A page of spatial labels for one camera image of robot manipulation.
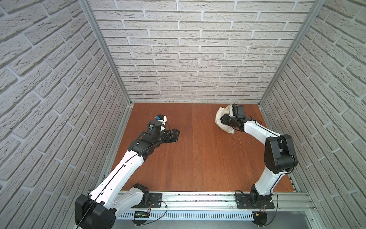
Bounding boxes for left small electronics board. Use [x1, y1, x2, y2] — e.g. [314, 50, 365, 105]
[132, 211, 150, 226]

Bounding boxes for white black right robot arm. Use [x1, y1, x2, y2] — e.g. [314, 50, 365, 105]
[215, 114, 297, 208]

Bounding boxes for small electronics board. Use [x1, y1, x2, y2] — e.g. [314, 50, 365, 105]
[132, 211, 150, 226]
[252, 211, 268, 227]

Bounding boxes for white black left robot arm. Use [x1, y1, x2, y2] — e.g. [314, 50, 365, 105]
[75, 114, 180, 229]

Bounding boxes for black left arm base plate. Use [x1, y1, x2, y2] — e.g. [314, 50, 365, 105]
[133, 192, 163, 209]

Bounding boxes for aluminium base rail left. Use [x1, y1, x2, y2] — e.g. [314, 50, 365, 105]
[95, 102, 134, 187]

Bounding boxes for cream cloth soil bag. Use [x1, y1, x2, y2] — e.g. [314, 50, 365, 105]
[215, 104, 234, 134]

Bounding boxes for aluminium corner post left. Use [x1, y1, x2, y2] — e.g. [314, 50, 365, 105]
[79, 0, 132, 106]

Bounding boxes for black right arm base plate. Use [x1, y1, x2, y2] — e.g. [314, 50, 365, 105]
[234, 192, 275, 210]

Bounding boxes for aluminium corner post right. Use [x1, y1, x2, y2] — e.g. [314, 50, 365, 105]
[258, 0, 326, 107]

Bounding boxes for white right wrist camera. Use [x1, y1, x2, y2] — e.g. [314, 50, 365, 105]
[232, 104, 246, 119]

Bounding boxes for right small electronics board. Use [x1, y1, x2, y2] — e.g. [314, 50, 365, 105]
[252, 211, 268, 227]

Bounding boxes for white perforated vent strip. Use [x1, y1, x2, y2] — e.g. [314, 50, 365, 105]
[118, 210, 254, 221]

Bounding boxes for aluminium corner post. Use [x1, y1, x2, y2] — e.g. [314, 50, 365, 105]
[258, 0, 326, 107]
[79, 0, 132, 106]

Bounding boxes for aluminium front rail frame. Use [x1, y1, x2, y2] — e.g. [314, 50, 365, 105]
[126, 191, 326, 229]

